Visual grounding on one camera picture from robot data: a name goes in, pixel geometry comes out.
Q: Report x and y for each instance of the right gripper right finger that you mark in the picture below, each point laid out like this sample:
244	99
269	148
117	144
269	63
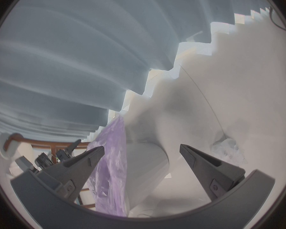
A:
216	175

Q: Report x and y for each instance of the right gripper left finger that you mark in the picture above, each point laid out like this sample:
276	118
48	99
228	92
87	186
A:
71	178

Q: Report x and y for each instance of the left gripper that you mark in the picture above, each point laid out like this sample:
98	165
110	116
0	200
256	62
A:
63	155

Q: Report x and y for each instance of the purple plastic bag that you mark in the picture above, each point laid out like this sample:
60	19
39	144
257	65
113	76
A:
112	163

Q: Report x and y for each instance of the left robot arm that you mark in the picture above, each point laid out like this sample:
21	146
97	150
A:
41	161

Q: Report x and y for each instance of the white trash bin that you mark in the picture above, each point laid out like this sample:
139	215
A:
145	170

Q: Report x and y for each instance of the crumpled clear printed wrapper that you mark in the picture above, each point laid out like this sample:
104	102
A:
228	149

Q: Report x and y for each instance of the white cushioned wooden chair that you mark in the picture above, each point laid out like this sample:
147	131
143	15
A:
13	149

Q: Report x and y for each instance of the pale blue curtain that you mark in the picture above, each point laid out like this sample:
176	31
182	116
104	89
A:
62	56

